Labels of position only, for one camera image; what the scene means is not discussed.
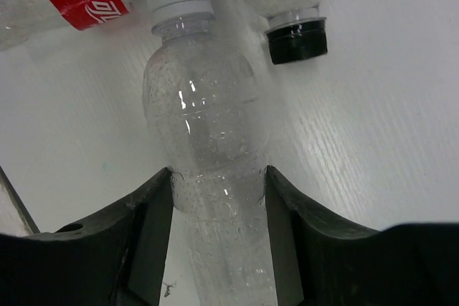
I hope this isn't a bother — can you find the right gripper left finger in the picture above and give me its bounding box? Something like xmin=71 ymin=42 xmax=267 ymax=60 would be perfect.
xmin=1 ymin=168 xmax=174 ymax=305

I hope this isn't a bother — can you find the clear unlabelled plastic bottle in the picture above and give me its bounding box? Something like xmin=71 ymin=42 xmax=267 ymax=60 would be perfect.
xmin=142 ymin=0 xmax=278 ymax=305

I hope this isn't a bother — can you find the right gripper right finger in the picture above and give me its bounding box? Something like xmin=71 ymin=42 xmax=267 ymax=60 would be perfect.
xmin=265 ymin=167 xmax=458 ymax=305

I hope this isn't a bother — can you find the metal rail bar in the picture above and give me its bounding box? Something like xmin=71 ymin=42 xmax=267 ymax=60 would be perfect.
xmin=1 ymin=168 xmax=40 ymax=234

